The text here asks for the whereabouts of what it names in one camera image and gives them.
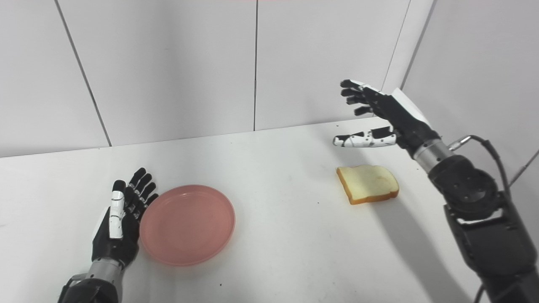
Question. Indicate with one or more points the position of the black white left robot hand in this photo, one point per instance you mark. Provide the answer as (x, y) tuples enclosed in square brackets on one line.
[(122, 246)]

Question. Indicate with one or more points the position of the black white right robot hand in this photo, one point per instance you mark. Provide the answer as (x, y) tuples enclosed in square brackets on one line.
[(404, 120)]

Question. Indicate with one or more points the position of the slice of white bread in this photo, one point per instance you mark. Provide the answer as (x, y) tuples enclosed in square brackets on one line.
[(366, 183)]

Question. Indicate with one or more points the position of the pink round plate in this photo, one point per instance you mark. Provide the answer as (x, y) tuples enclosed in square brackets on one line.
[(187, 225)]

